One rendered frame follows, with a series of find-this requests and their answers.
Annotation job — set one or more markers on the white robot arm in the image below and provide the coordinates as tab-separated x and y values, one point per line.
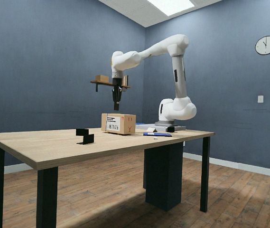
181	108

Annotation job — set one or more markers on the brown cardboard box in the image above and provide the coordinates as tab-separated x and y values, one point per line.
119	123

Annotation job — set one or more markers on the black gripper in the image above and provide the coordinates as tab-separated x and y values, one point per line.
116	92

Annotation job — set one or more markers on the white l-shaped corner piece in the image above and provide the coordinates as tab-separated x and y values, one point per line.
151	130

